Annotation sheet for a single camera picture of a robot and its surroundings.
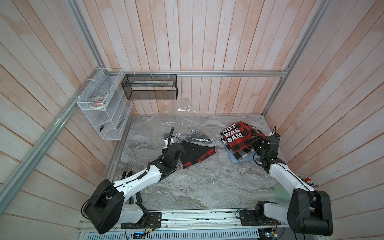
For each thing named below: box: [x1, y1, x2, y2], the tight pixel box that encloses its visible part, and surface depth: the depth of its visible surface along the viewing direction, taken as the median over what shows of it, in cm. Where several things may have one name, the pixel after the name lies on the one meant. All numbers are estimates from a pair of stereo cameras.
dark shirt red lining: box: [180, 140, 216, 169], surface depth 95 cm
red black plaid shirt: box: [220, 121, 266, 153], surface depth 100 cm
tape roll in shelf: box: [90, 95, 109, 109], surface depth 75 cm
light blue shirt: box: [225, 146, 260, 163], surface depth 95 cm
